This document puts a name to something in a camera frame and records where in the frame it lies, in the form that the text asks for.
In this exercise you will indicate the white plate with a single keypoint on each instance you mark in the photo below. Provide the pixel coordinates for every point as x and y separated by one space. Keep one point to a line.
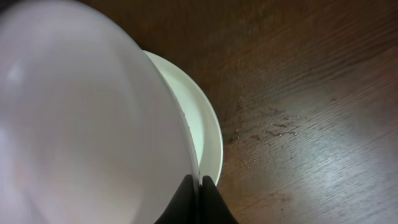
200 115
90 130

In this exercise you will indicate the white plate top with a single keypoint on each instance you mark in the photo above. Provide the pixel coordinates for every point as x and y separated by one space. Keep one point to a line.
90 130

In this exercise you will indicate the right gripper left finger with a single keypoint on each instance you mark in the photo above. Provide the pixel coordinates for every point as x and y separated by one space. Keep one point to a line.
182 208

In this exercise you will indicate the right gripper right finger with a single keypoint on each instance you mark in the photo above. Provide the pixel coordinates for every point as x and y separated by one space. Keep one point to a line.
213 209

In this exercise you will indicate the white plate bottom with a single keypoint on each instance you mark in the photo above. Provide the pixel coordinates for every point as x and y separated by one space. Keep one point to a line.
200 115

